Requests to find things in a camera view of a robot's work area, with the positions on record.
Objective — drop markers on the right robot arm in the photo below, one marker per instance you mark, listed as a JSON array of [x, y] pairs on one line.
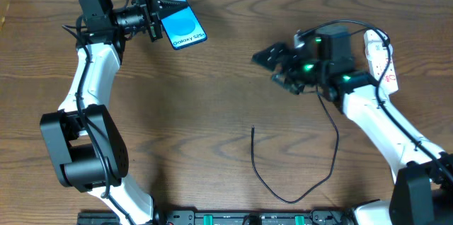
[[322, 58]]

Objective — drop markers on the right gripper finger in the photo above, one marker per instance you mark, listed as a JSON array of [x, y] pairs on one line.
[[275, 57], [288, 84]]

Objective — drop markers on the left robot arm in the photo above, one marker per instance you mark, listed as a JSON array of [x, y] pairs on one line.
[[84, 144]]

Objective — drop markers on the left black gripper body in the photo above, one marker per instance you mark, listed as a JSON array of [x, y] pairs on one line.
[[153, 18]]

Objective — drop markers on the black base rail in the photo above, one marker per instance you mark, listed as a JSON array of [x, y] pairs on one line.
[[189, 217]]

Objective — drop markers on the blue Galaxy smartphone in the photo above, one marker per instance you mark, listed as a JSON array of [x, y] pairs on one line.
[[183, 29]]

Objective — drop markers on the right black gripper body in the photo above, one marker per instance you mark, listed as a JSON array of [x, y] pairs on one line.
[[289, 64]]

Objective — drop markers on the white power strip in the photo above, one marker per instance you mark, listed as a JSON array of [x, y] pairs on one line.
[[377, 57]]

